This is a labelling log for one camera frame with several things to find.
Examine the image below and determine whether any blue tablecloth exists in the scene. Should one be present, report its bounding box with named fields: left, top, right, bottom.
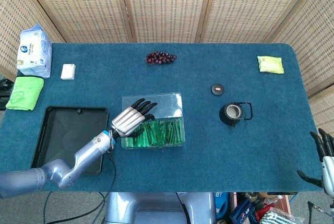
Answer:
left=0, top=42, right=323, bottom=193

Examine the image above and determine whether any grey blue robot torso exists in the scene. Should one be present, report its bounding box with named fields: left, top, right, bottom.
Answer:
left=103, top=191, right=217, bottom=224

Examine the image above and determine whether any black teapot lid orange knob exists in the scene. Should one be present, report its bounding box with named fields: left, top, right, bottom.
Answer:
left=211, top=84, right=225, bottom=96

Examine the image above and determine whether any black cable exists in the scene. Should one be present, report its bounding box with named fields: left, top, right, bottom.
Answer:
left=43, top=152, right=117, bottom=224

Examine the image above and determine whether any blue cardboard box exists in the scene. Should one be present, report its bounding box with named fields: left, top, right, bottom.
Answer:
left=229, top=198, right=258, bottom=224

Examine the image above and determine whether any black teapot with handle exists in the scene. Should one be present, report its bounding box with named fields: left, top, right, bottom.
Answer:
left=219, top=101, right=254, bottom=128

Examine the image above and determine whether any black equipment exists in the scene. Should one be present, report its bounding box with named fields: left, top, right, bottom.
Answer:
left=0, top=77, right=14, bottom=110

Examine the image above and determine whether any black plastic tray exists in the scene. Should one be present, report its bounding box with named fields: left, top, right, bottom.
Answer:
left=30, top=105, right=110, bottom=176

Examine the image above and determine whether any dark red grape bunch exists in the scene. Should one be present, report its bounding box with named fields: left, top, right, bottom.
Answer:
left=143, top=50, right=177, bottom=65

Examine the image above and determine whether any green cloth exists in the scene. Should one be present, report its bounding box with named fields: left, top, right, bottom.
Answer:
left=5, top=76, right=45, bottom=111

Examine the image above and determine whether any blue white plastic bag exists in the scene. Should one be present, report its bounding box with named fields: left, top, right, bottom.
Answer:
left=16, top=23, right=53, bottom=79

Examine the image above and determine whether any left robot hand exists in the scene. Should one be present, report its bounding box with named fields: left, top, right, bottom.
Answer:
left=111, top=98, right=159, bottom=138

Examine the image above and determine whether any green tea bag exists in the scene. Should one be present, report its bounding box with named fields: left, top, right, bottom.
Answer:
left=176, top=118, right=185, bottom=144

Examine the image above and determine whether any transparent plastic tea box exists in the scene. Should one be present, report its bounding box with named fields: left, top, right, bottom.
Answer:
left=121, top=92, right=186, bottom=149

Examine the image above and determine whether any woven wooden screen panel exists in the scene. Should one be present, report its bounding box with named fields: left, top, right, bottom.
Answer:
left=0, top=0, right=66, bottom=81
left=19, top=0, right=136, bottom=44
left=199, top=0, right=324, bottom=44
left=307, top=84, right=334, bottom=131
left=119, top=0, right=215, bottom=43
left=271, top=0, right=334, bottom=98

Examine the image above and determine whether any yellow green snack packet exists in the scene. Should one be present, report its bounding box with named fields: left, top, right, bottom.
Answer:
left=257, top=55, right=285, bottom=74

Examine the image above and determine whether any small white tissue pack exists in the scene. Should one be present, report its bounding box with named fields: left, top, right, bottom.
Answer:
left=60, top=63, right=77, bottom=80

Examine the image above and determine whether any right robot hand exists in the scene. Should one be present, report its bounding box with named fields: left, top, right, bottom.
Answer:
left=297, top=128, right=334, bottom=198

